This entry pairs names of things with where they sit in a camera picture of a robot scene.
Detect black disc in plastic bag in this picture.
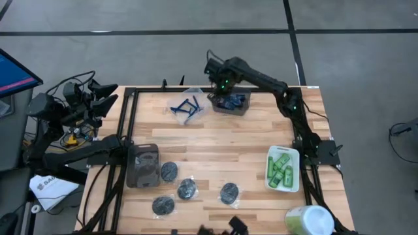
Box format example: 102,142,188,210
150,194,177,218
217,181,242,210
159,160,180,183
176,176,200,202

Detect green travel bottle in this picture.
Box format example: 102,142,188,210
266,155,275,179
269,169,285,189
283,164,294,189
274,152,291,170

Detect grey plastic bin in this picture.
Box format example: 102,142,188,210
208,86,252,118

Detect dark translucent plastic bin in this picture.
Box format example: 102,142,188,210
125,142,162,189

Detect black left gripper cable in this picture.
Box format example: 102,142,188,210
44,70,97,96

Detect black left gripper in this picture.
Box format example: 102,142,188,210
65,78,120,128

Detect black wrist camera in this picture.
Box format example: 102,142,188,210
62,81,84,107
204,57,224,78

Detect white printed bag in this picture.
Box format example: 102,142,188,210
28,174,80,212

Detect monitor with blue screen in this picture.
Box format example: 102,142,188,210
0,48,44,99

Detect white lidded wipes canister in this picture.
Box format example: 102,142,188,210
283,204,336,235

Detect clear plastic bin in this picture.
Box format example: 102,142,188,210
166,86,212,127

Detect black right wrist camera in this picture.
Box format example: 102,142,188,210
204,57,224,78

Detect white plastic bin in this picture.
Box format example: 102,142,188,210
263,144,301,193

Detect black floor cable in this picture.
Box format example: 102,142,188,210
387,117,418,164

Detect black rounded device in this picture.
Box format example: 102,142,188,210
0,211,20,235

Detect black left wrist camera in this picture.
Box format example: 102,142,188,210
62,81,84,107

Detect navy tube with pink lettering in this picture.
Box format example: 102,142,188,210
228,97,244,110

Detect yellow and black cable bundle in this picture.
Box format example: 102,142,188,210
58,125,99,149

